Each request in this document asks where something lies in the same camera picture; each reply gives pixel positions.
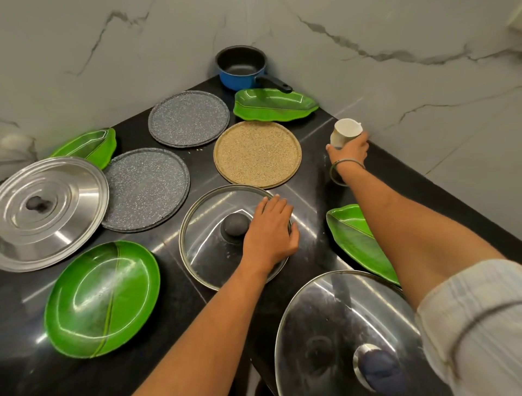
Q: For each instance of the person's right hand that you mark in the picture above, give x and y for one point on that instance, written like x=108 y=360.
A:
x=352 y=151

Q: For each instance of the person's left hand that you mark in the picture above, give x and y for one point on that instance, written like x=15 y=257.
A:
x=267 y=238

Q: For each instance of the person's left little finger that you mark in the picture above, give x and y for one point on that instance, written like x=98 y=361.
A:
x=256 y=216

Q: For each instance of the person's left thumb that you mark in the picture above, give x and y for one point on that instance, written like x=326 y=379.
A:
x=294 y=240

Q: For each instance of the person's left middle finger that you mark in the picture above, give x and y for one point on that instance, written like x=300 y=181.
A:
x=276 y=206

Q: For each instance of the person's right thumb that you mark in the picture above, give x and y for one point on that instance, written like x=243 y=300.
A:
x=332 y=149

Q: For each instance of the white cup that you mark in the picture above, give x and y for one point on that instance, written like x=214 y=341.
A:
x=344 y=131

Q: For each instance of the glass lid with black knob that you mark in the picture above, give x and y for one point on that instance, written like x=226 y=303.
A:
x=208 y=249

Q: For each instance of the person's right forearm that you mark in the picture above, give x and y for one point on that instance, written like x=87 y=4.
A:
x=408 y=232

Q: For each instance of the person's left forearm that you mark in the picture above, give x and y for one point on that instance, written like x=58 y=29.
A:
x=212 y=338

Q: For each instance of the thin metal bangle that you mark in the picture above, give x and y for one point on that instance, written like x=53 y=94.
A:
x=335 y=177

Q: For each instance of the beige speckled round plate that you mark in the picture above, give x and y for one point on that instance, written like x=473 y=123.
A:
x=257 y=154

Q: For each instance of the green leaf-shaped plate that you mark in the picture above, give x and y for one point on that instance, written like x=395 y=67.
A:
x=273 y=104
x=87 y=147
x=352 y=238

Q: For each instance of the large glass lid steel knob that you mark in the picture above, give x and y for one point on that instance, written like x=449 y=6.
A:
x=326 y=326

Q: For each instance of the grey speckled round plate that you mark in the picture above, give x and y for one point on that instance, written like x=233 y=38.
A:
x=144 y=189
x=188 y=118

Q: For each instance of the green oval plate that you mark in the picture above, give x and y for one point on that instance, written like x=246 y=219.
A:
x=102 y=300

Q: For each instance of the white striped sleeve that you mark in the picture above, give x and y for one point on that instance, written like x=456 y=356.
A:
x=473 y=326

